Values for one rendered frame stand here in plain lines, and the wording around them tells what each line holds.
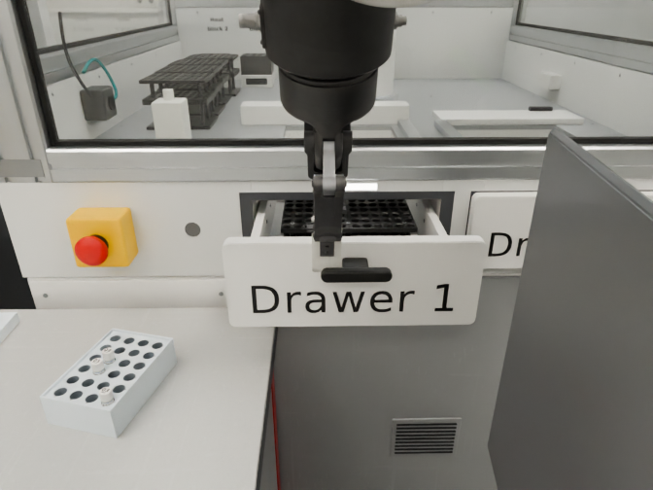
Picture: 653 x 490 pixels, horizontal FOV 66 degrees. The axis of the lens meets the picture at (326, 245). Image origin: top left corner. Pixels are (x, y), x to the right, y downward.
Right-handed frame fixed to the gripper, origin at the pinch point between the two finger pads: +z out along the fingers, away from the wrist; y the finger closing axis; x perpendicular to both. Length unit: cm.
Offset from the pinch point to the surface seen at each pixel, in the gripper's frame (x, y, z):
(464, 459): 26, 1, 55
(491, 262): 23.7, -11.4, 15.8
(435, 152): 14.6, -18.2, 1.7
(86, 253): -30.0, -7.9, 9.5
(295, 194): -3.8, -16.4, 7.4
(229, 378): -11.5, 5.7, 16.9
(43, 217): -38.5, -15.4, 10.3
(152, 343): -20.8, 2.4, 14.4
